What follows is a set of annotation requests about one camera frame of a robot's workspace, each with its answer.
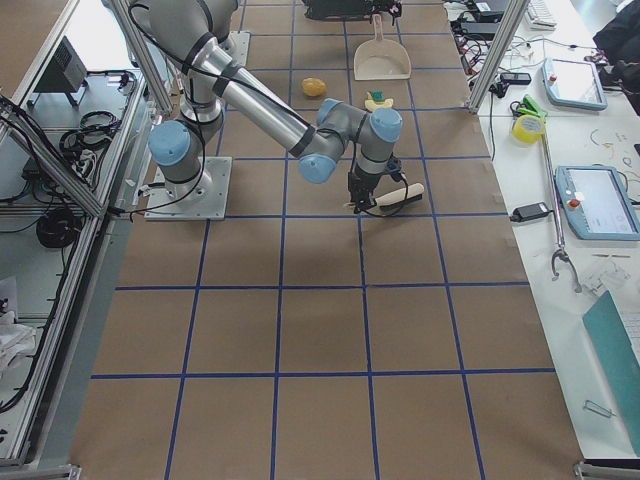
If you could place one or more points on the far teach pendant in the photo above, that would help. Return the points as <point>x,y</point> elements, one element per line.
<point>573,84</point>

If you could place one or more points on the teach pendant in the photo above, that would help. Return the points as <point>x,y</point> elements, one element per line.
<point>573,84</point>
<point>596,204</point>

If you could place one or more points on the aluminium frame post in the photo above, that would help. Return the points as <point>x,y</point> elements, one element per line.
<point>512,18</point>

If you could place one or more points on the black power adapter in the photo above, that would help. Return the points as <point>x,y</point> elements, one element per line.
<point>530,212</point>

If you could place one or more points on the long metal grabber tool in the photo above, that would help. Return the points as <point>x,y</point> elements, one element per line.
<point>560,254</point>

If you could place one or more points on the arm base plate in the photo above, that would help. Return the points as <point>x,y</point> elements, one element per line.
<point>236,45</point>
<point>199,199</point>

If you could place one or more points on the black lined trash bin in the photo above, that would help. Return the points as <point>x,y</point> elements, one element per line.
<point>351,10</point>

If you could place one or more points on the green clamp tool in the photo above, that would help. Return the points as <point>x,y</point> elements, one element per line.
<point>528,106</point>

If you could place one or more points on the near teach pendant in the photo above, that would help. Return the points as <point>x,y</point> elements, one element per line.
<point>596,204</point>

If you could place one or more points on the teal folder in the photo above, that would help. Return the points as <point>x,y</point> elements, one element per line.
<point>615,339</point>

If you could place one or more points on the yellow toy potato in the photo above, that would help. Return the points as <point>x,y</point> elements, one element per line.
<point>313,87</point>

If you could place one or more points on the yellow tape roll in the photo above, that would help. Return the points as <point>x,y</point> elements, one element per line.
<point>527,130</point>

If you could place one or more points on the white hand brush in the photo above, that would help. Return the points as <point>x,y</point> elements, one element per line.
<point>393,202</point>

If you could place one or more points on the green yellow sponge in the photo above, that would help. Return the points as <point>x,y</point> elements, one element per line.
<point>376,96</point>

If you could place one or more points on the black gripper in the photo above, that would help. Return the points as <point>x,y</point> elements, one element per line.
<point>361,183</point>

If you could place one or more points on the yellow curved bread piece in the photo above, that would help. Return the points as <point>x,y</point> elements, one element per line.
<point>372,105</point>

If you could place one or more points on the beige plastic dustpan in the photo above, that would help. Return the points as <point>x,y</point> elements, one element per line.
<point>381,59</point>

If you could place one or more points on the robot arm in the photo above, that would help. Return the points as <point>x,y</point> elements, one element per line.
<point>192,34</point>

